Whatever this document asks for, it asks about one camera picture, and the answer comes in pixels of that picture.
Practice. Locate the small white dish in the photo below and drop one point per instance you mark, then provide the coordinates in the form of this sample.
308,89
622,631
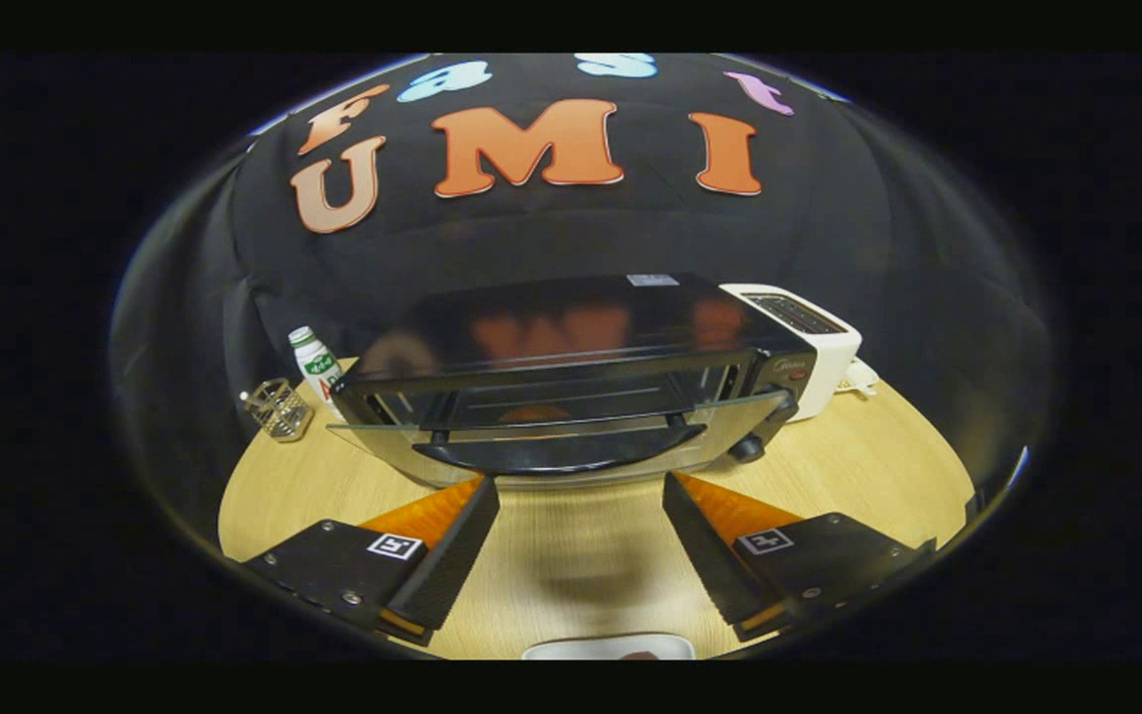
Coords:
860,379

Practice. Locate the black toaster oven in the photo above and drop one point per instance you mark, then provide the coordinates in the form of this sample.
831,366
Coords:
571,317

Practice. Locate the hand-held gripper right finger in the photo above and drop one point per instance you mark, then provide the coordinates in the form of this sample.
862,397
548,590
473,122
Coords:
708,553

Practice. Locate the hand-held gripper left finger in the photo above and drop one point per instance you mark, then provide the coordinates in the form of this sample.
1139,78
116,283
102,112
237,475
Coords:
452,553

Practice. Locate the black backdrop cloth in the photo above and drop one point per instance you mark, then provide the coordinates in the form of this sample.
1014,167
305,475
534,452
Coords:
571,238

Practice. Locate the white plate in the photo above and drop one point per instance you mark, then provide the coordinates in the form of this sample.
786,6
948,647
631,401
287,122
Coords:
581,650

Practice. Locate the white bottle with green label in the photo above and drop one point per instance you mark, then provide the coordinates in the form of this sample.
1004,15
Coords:
315,367

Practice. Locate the white pop-up toaster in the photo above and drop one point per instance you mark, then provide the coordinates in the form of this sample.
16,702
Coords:
829,362

